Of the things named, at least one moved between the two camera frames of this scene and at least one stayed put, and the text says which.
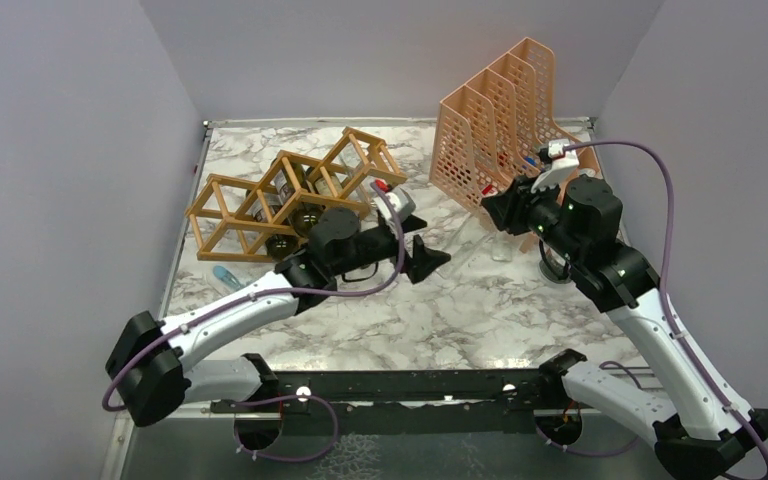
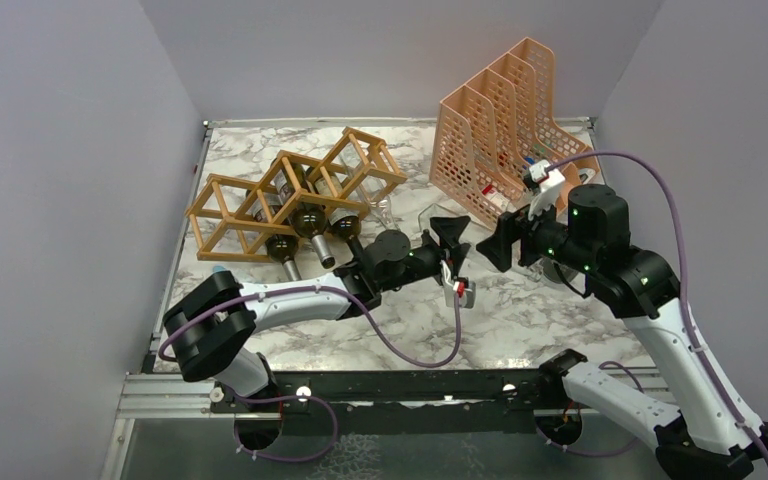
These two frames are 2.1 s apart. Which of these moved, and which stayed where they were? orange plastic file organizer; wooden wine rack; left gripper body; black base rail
Moved: left gripper body
Stayed: orange plastic file organizer; wooden wine rack; black base rail
